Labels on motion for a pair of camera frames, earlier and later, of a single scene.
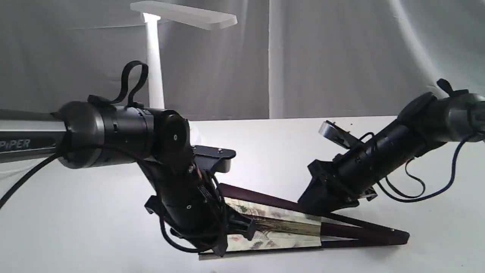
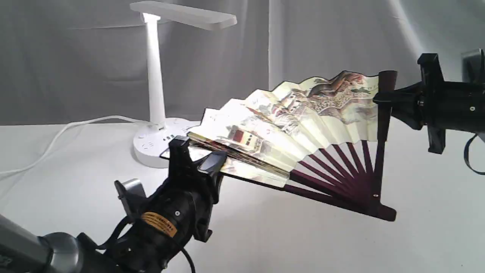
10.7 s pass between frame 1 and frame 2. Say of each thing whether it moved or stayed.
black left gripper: moved
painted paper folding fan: moved
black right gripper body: moved
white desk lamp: stayed
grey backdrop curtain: stayed
